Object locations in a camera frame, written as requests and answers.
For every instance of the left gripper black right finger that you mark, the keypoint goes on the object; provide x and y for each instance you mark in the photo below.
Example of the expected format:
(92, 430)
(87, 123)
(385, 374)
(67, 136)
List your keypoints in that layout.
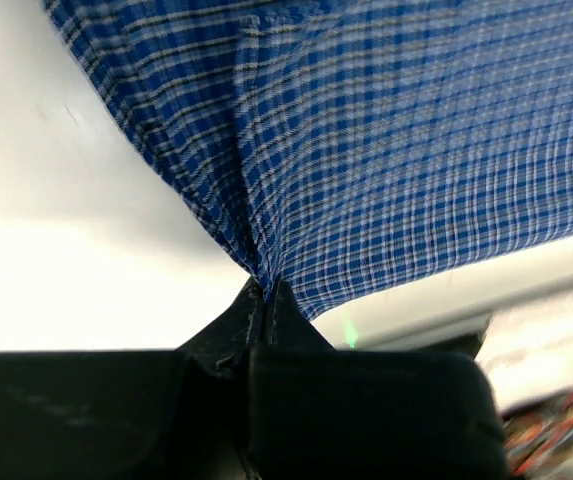
(315, 412)

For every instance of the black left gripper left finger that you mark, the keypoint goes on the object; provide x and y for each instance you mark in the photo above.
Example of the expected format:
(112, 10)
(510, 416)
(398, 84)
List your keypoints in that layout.
(132, 414)

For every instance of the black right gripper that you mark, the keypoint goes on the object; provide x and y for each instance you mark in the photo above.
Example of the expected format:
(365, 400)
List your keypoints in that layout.
(462, 335)

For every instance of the blue checked long sleeve shirt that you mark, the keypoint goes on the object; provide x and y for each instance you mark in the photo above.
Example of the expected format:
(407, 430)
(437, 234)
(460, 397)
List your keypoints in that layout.
(345, 147)

